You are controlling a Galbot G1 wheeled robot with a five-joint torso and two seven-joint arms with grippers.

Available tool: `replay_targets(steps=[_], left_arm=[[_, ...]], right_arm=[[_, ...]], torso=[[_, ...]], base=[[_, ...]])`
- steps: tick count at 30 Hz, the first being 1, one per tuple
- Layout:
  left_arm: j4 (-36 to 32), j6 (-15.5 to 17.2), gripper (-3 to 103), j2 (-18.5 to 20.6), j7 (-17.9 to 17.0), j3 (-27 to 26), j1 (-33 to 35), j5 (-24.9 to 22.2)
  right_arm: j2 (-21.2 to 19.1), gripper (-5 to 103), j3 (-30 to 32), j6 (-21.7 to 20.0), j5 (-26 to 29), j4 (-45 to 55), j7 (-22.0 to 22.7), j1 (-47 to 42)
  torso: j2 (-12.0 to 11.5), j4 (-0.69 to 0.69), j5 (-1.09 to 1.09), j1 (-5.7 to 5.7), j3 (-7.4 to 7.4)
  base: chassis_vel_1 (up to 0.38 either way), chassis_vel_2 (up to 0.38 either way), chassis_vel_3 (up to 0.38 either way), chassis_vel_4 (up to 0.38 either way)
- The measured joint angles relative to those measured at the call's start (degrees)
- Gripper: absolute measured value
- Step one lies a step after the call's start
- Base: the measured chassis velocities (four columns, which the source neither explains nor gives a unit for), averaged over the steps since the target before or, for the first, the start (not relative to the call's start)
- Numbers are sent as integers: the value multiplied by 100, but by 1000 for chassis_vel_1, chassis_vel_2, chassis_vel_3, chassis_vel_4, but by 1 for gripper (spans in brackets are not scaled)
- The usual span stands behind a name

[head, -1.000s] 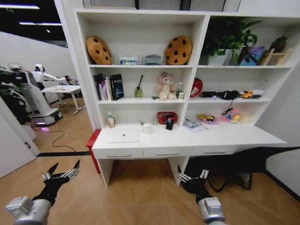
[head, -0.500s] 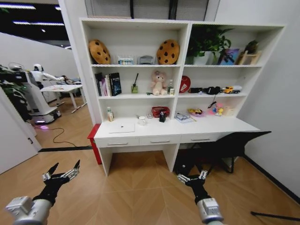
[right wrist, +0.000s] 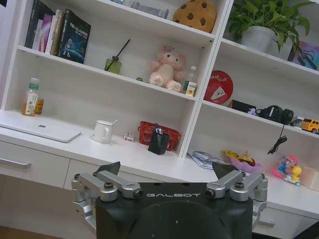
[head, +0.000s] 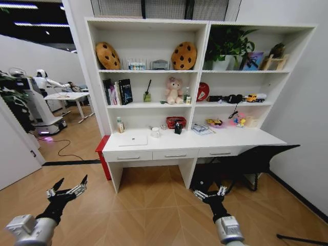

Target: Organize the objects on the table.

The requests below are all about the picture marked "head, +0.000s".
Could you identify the wooden stand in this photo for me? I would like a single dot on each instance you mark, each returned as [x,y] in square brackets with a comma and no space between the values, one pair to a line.
[275,61]

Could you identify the pink book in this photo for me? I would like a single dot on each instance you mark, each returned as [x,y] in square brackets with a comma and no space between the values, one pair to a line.
[112,95]

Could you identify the white laptop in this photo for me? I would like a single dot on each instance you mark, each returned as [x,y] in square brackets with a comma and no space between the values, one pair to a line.
[133,141]

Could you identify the black hardcover book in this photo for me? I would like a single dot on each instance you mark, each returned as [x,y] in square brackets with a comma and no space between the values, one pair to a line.
[126,91]

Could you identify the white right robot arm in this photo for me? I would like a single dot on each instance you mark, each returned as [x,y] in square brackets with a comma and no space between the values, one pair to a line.
[230,230]

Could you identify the purple framed picture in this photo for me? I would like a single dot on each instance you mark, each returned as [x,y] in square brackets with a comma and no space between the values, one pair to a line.
[253,61]

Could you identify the yellow and purple toy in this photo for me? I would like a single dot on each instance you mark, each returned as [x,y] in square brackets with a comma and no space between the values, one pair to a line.
[214,122]

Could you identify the green plant in white pot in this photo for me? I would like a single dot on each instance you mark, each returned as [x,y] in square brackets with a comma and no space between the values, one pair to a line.
[226,46]

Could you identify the white rack of small bottles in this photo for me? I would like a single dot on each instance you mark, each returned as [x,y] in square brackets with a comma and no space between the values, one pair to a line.
[135,65]

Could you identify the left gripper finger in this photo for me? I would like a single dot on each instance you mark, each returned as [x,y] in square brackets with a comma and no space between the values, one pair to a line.
[78,189]
[52,191]

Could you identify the brown figurine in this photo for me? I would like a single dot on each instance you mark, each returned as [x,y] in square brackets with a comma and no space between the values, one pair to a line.
[278,49]

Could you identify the colourful toy figures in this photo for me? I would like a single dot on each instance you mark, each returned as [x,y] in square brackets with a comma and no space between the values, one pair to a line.
[238,121]

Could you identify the light wooden box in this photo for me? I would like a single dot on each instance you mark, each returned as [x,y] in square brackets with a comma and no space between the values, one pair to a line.
[252,122]

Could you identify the white books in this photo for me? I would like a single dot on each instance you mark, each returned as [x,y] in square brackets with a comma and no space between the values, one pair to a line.
[117,93]

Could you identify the black headphones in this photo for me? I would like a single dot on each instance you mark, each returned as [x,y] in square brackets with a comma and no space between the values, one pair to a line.
[233,98]

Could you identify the pink plush bear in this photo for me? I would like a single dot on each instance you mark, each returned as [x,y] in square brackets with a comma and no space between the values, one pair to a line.
[174,89]

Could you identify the white wheeled background robot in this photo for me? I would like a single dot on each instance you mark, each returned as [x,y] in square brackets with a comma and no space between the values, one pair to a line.
[41,102]

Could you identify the black rectangular case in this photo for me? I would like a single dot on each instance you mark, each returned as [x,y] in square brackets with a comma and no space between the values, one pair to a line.
[214,98]

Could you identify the white door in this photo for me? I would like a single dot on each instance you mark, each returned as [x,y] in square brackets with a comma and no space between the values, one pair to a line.
[15,156]

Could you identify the white open shelf unit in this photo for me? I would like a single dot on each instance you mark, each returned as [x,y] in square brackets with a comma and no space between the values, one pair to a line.
[148,48]
[256,82]

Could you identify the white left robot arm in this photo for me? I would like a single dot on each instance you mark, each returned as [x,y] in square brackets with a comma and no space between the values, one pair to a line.
[28,230]

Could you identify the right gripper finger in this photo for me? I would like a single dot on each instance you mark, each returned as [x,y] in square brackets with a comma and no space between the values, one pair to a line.
[201,194]
[222,191]

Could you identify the person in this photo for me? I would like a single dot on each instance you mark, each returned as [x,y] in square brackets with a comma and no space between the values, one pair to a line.
[75,87]

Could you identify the red round sign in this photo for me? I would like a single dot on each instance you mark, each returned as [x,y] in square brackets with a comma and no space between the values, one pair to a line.
[203,91]

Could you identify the grey desk organizer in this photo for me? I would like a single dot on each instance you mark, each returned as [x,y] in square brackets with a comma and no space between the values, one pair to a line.
[159,65]

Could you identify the brown cookie pillow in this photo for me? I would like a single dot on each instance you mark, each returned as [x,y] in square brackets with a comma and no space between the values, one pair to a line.
[107,56]
[184,56]

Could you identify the green drink bottle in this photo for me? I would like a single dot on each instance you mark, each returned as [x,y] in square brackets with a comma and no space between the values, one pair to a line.
[187,97]

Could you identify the green reed diffuser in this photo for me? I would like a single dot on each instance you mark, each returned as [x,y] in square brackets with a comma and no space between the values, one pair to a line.
[147,97]

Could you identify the yellow toy truck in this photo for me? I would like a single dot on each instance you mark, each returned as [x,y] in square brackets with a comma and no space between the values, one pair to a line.
[252,98]

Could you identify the white desk drawer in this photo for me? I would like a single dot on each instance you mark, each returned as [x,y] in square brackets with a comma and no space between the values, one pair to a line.
[128,156]
[175,154]
[220,152]

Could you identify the dark thick book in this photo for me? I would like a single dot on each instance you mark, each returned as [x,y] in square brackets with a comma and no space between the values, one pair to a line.
[106,91]

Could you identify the black office chair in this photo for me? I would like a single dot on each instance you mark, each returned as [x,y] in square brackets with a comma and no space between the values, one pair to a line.
[251,160]

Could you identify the red plastic basket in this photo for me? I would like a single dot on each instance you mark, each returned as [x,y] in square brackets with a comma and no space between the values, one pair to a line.
[171,121]

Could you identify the white desk with drawers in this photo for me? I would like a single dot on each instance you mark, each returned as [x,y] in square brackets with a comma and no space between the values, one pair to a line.
[217,139]

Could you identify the white lotion bottle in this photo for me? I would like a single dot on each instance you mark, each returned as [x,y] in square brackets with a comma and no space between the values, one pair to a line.
[120,126]

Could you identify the black pen holder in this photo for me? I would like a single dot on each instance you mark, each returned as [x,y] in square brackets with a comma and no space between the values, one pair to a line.
[178,128]

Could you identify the white background table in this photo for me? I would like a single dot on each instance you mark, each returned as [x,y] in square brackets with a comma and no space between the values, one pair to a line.
[66,96]

